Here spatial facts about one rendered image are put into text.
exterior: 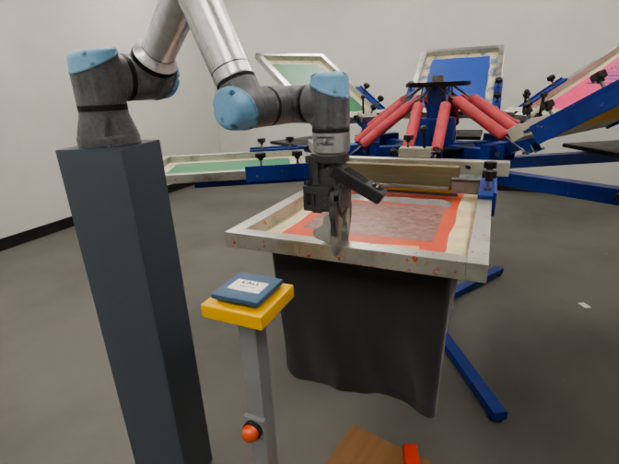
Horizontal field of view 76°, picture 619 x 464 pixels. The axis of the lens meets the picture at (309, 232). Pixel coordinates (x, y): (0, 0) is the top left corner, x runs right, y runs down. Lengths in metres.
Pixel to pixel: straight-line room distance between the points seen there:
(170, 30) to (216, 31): 0.33
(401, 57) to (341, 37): 0.85
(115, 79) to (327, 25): 4.94
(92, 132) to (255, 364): 0.68
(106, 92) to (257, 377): 0.75
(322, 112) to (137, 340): 0.84
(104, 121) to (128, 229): 0.27
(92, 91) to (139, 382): 0.83
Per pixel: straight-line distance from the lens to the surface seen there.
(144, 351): 1.29
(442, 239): 1.00
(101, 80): 1.12
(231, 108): 0.72
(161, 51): 1.14
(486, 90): 3.06
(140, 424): 1.50
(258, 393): 0.88
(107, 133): 1.11
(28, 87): 4.82
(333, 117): 0.78
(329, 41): 5.88
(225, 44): 0.78
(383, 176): 1.40
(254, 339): 0.80
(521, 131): 1.65
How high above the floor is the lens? 1.32
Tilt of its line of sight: 20 degrees down
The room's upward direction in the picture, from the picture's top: 2 degrees counter-clockwise
